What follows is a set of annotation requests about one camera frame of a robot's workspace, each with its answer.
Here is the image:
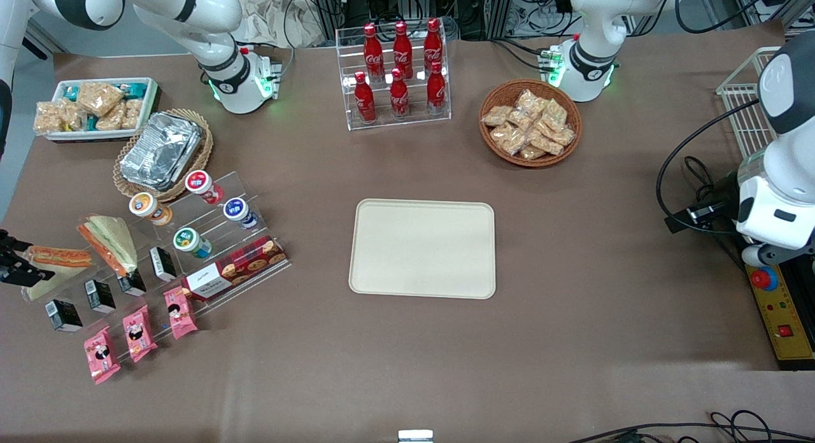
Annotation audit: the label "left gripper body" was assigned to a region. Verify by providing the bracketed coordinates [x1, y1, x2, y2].
[737, 176, 815, 251]

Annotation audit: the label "triangle sandwich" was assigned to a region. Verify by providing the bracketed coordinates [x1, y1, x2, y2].
[22, 244, 94, 302]
[76, 215, 139, 278]

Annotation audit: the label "beige plastic tray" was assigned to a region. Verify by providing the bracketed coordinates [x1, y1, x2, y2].
[349, 199, 496, 300]

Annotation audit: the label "small black carton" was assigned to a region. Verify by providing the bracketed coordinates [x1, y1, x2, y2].
[45, 299, 84, 333]
[149, 246, 179, 283]
[118, 268, 148, 297]
[85, 279, 117, 314]

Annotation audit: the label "pink snack pouch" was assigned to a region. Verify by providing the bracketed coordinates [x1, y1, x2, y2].
[163, 286, 199, 340]
[83, 326, 121, 385]
[122, 305, 159, 363]

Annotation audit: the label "yellow emergency stop box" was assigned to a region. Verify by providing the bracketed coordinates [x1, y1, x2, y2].
[744, 264, 815, 371]

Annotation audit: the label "brown table cover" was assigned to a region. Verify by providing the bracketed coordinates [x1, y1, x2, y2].
[0, 20, 815, 443]

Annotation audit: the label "orange lid yogurt cup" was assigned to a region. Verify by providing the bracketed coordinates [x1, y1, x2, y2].
[129, 192, 174, 227]

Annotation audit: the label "green lid yogurt cup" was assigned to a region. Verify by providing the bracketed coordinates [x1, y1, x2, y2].
[173, 227, 213, 260]

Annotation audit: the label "large puffed snack pack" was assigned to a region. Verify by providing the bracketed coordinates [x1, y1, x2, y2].
[76, 81, 125, 117]

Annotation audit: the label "aluminium foil container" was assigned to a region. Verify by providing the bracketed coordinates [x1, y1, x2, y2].
[120, 111, 204, 191]

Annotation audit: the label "clear acrylic step display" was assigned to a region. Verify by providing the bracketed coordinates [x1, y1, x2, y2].
[32, 171, 292, 345]

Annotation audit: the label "white rectangular bin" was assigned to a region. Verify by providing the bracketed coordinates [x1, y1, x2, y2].
[46, 77, 160, 143]

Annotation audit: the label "red lid yogurt cup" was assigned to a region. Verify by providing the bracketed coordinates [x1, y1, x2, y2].
[185, 169, 225, 205]

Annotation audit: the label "red plaid cookie box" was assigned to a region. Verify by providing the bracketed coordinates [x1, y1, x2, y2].
[181, 234, 288, 302]

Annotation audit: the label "oval wicker basket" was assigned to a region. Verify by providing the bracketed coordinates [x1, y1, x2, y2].
[113, 108, 214, 203]

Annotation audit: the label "blue lid yogurt cup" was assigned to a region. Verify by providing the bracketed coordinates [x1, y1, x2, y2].
[222, 197, 259, 231]

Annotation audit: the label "round wicker basket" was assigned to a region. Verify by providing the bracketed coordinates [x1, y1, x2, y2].
[479, 79, 583, 169]

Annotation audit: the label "red cola bottle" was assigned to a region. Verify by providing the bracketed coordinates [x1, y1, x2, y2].
[427, 61, 447, 116]
[389, 67, 410, 119]
[354, 71, 377, 124]
[363, 23, 385, 82]
[393, 20, 414, 80]
[423, 18, 444, 74]

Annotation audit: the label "clear acrylic bottle rack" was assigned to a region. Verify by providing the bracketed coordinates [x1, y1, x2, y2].
[336, 20, 451, 132]

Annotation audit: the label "crumpled white cloth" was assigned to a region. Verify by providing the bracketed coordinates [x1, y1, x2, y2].
[239, 0, 327, 49]

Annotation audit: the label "black coiled cable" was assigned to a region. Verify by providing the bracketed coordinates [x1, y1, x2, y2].
[683, 155, 723, 205]

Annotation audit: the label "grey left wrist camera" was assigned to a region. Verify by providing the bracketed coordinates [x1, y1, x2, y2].
[742, 243, 815, 267]

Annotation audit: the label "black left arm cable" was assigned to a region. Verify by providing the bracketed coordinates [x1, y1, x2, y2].
[656, 99, 774, 235]

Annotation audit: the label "white wire rack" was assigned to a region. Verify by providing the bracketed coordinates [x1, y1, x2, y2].
[716, 46, 783, 158]

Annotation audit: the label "black floor cables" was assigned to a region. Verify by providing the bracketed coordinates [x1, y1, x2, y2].
[567, 410, 815, 443]

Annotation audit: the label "aluminium frame rack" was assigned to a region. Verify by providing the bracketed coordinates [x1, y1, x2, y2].
[309, 0, 510, 39]

